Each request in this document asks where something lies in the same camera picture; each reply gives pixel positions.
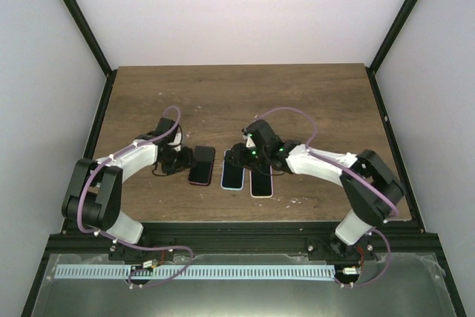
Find right black frame post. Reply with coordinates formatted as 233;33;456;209
369;0;442;73

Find light blue phone case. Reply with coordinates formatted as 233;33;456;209
220;148;246;192

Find black frame post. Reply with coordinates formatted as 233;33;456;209
369;0;442;73
39;0;114;77

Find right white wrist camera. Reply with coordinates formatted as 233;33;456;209
242;120;279;150

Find black phone case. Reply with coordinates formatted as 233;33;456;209
193;146;215;171

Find left black frame post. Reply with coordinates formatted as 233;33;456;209
39;0;114;77

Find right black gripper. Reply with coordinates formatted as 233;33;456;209
224;143;269;171

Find black aluminium frame rail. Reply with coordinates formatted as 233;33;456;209
47;221;439;258

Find maroon phone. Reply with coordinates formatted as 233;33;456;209
188;166;212;186

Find light blue slotted cable duct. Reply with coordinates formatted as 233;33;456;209
54;264;335;281

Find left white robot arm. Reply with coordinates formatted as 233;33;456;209
62;117;195;261

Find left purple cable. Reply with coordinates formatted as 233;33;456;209
76;105;194;290

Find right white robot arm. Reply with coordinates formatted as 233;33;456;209
225;140;405;260

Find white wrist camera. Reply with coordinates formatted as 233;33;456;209
169;132;183;147
242;120;279;150

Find white phone case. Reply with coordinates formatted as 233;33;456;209
249;164;274;198

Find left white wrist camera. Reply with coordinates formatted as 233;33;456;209
169;132;183;147

